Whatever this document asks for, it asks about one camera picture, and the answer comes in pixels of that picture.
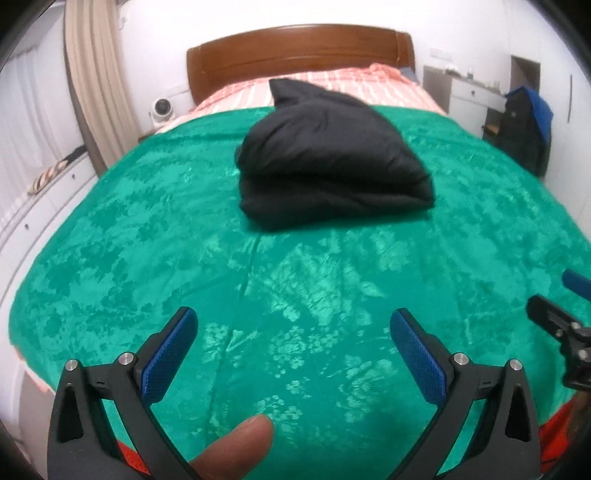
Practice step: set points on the white round camera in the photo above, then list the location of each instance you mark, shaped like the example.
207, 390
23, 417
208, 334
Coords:
160, 110

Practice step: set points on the white dresser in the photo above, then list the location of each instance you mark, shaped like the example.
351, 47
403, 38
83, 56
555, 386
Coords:
471, 92

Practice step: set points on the wooden headboard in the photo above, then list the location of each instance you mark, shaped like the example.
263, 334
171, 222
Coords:
300, 50

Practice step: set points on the person's left hand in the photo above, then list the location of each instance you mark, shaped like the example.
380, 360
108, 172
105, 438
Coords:
235, 450

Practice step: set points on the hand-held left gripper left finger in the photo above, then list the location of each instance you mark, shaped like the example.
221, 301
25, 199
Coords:
168, 357

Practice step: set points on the beige curtain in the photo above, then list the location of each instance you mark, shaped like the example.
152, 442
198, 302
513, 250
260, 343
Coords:
101, 83

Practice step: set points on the white wardrobe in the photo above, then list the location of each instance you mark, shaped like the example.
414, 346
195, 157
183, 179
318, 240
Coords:
570, 138

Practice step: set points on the blue cloth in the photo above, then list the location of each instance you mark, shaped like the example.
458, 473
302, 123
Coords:
540, 110

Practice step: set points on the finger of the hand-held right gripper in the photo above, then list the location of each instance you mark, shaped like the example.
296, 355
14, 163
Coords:
547, 316
579, 284

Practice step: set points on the black puffer jacket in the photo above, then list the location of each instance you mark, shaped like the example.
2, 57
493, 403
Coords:
332, 161

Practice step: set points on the pink striped bedsheet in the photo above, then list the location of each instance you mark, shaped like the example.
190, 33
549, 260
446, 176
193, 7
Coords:
240, 94

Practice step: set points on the green patterned blanket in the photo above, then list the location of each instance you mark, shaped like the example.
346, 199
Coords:
323, 286

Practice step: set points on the white sheer curtain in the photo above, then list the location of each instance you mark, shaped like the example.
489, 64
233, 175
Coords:
32, 124

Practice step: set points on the white low cabinet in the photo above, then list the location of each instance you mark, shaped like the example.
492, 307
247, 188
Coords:
51, 207

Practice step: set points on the chair with dark clothes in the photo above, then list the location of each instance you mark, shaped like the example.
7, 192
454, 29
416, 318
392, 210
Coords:
519, 129

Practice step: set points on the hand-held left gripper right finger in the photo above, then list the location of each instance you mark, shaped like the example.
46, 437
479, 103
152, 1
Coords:
418, 357

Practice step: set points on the blue pillow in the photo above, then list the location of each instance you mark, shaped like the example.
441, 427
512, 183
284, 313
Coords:
408, 74

